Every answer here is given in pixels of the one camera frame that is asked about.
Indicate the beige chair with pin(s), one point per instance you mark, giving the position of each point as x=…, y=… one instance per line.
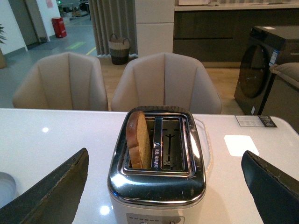
x=66, y=81
x=166, y=79

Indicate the white tall cabinet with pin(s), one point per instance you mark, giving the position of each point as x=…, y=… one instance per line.
x=154, y=26

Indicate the chrome cream two-slot toaster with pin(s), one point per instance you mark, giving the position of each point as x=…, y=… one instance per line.
x=171, y=191

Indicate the grey pleated curtain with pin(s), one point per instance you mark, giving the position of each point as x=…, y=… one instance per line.
x=113, y=17

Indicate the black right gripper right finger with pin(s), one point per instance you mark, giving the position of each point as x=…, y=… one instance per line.
x=275, y=193

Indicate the grey cushioned seat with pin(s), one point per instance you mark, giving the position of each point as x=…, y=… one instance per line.
x=283, y=98

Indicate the woven laundry basket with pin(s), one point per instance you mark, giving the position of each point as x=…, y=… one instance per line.
x=119, y=49

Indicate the toasted bread slice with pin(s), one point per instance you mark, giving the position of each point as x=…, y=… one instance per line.
x=138, y=141

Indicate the beige chair left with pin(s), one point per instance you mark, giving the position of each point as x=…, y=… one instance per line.
x=66, y=81

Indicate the clear toaster lid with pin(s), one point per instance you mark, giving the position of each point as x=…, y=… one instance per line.
x=206, y=146

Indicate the black white label card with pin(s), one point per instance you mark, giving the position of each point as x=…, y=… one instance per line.
x=255, y=121

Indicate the beige chair right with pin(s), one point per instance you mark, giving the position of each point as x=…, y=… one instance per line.
x=166, y=79

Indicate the dark front-load washing machine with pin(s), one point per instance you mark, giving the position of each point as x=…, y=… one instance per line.
x=267, y=46

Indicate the red bin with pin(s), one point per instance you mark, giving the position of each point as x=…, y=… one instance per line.
x=59, y=28

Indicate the dark kitchen counter cabinet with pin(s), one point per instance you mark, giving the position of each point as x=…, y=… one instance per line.
x=221, y=36

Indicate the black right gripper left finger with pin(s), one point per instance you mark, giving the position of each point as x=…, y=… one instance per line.
x=54, y=199

